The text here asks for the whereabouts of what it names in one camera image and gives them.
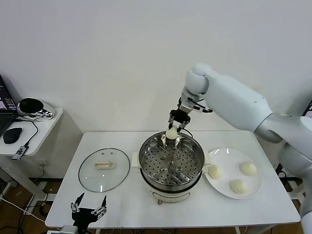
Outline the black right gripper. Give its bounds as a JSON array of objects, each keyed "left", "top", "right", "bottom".
[{"left": 167, "top": 109, "right": 191, "bottom": 134}]

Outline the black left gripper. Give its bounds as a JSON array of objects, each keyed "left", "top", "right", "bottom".
[{"left": 70, "top": 193, "right": 107, "bottom": 230}]

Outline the white steamed baozi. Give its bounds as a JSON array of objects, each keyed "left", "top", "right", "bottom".
[
  {"left": 165, "top": 126, "right": 177, "bottom": 140},
  {"left": 208, "top": 165, "right": 224, "bottom": 181},
  {"left": 229, "top": 179, "right": 248, "bottom": 195},
  {"left": 238, "top": 161, "right": 257, "bottom": 176}
]

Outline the glass lid with cream handle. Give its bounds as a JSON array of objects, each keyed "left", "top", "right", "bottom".
[{"left": 78, "top": 148, "right": 130, "bottom": 194}]

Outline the stainless steel steamer basket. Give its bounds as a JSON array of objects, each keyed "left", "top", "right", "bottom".
[{"left": 131, "top": 132, "right": 212, "bottom": 190}]

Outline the white round plate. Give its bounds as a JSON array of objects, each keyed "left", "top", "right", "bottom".
[{"left": 204, "top": 148, "right": 264, "bottom": 200}]

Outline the grey usb hub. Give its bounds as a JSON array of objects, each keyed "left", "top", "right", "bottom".
[{"left": 12, "top": 145, "right": 30, "bottom": 161}]

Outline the white side table with mouse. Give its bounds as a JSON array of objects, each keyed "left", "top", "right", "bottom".
[{"left": 0, "top": 108, "right": 84, "bottom": 204}]

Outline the black computer mouse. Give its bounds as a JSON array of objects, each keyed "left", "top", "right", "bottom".
[{"left": 3, "top": 127, "right": 23, "bottom": 144}]

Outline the chrome dome device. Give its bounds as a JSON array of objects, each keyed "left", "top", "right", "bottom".
[{"left": 18, "top": 97, "right": 58, "bottom": 120}]

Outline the black laptop with lit screen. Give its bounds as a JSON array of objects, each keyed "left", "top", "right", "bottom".
[{"left": 0, "top": 73, "right": 19, "bottom": 138}]

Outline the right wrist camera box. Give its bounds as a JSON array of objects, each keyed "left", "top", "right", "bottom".
[{"left": 179, "top": 96, "right": 213, "bottom": 114}]

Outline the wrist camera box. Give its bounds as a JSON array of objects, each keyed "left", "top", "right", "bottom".
[
  {"left": 179, "top": 96, "right": 213, "bottom": 114},
  {"left": 60, "top": 225, "right": 78, "bottom": 234}
]

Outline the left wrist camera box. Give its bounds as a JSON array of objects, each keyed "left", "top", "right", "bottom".
[{"left": 60, "top": 225, "right": 78, "bottom": 234}]

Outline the white floor cable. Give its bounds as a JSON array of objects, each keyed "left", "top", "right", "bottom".
[{"left": 0, "top": 196, "right": 47, "bottom": 224}]

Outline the black usb cable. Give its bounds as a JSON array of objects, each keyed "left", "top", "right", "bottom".
[{"left": 15, "top": 117, "right": 39, "bottom": 148}]

